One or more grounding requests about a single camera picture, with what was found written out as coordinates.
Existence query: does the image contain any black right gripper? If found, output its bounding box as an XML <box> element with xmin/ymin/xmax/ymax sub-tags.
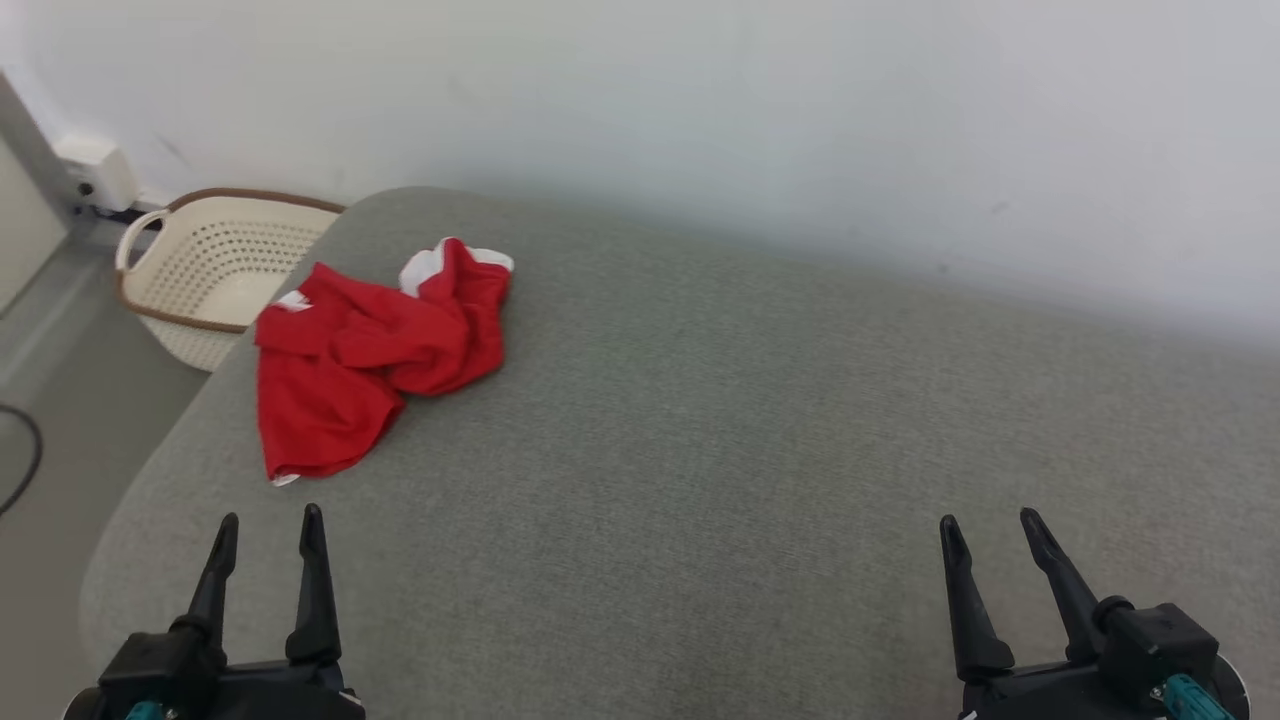
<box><xmin>938</xmin><ymin>507</ymin><xmax>1251</xmax><ymax>720</ymax></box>

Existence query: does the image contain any grey fabric sofa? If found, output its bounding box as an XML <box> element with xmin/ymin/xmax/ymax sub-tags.
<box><xmin>78</xmin><ymin>185</ymin><xmax>1280</xmax><ymax>720</ymax></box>

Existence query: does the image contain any red basketball shorts white stripe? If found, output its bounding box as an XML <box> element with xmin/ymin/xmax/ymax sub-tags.
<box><xmin>255</xmin><ymin>237</ymin><xmax>516</xmax><ymax>488</ymax></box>

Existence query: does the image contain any black floor cable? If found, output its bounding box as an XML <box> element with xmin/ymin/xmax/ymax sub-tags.
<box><xmin>0</xmin><ymin>403</ymin><xmax>44</xmax><ymax>516</ymax></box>

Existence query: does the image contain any cream laundry basket brown rim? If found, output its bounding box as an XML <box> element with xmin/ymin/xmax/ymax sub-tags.
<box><xmin>113</xmin><ymin>187</ymin><xmax>346</xmax><ymax>373</ymax></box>

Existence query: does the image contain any white wall socket box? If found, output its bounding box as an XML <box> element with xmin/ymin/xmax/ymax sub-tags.
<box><xmin>50</xmin><ymin>135</ymin><xmax>141</xmax><ymax>213</ymax></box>

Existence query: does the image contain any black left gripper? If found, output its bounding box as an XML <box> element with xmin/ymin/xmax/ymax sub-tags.
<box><xmin>62</xmin><ymin>503</ymin><xmax>366</xmax><ymax>720</ymax></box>

